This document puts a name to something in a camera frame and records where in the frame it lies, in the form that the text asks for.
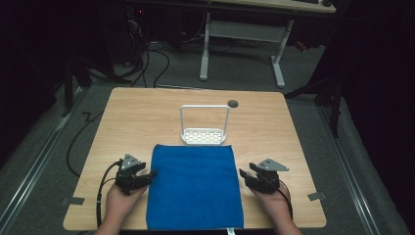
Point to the grey table grommet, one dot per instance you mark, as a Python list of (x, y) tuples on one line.
[(233, 103)]

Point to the dark computer tower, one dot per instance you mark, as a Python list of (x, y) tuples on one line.
[(135, 26)]

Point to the blue towel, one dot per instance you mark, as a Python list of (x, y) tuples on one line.
[(195, 187)]

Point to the red object under desk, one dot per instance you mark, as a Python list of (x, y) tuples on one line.
[(300, 46)]

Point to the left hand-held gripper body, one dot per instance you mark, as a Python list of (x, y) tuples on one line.
[(128, 182)]

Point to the person's right hand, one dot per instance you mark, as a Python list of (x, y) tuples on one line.
[(272, 205)]

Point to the grey tape piece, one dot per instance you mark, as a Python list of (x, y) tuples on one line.
[(72, 200), (316, 196)]

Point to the black tripod stand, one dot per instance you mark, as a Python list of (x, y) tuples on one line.
[(70, 81), (332, 94)]

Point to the white-framed desk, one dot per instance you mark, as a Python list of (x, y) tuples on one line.
[(248, 31)]

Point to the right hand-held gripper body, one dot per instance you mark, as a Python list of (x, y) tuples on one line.
[(269, 181)]

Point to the person's left hand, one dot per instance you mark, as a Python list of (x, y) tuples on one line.
[(119, 202)]

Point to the metal floor rail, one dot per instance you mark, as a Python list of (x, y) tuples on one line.
[(350, 173), (36, 166)]

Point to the black computer mouse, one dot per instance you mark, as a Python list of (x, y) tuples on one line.
[(326, 3)]

